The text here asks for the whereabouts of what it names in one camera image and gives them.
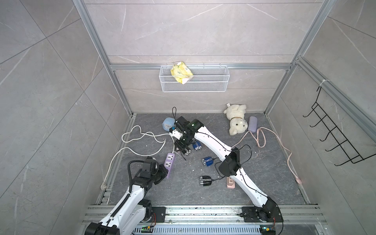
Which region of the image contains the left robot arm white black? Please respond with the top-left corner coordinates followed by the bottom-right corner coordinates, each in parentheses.
top-left (84, 157), bottom-right (168, 235)

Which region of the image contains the white wire mesh basket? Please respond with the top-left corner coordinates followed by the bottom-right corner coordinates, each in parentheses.
top-left (159, 65), bottom-right (230, 93)

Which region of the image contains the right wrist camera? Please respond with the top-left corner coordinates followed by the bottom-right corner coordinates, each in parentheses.
top-left (169, 126), bottom-right (183, 140)

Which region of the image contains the pink power cable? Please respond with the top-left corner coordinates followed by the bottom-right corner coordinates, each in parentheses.
top-left (231, 127), bottom-right (303, 186)

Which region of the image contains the pink power strip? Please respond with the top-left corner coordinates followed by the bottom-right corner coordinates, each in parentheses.
top-left (226, 177), bottom-right (236, 189)

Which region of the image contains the light blue alarm clock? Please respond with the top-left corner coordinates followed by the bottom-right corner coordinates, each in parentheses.
top-left (162, 117), bottom-right (176, 132)

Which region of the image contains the yellow wet wipes pack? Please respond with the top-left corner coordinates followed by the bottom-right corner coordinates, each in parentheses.
top-left (170, 62), bottom-right (194, 85)

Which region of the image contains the cream teddy bear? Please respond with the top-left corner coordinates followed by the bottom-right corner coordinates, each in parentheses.
top-left (223, 103), bottom-right (248, 136)

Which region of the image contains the black wall hook rack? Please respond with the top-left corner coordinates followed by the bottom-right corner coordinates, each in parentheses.
top-left (303, 86), bottom-right (376, 166)

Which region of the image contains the purple power strip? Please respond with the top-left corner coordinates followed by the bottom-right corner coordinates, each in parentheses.
top-left (164, 153), bottom-right (175, 178)

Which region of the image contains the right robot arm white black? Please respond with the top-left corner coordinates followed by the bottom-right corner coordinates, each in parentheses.
top-left (169, 117), bottom-right (284, 223)

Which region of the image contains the black shaver power plug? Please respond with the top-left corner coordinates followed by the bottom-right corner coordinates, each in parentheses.
top-left (199, 176), bottom-right (212, 187)

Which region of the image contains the black electric shaver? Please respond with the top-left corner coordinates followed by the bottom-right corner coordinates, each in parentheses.
top-left (182, 148), bottom-right (191, 155)

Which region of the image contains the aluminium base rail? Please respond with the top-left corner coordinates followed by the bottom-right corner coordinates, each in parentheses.
top-left (79, 205), bottom-right (327, 235)

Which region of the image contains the lavender oval case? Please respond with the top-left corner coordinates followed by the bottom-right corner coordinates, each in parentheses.
top-left (248, 116), bottom-right (258, 133)

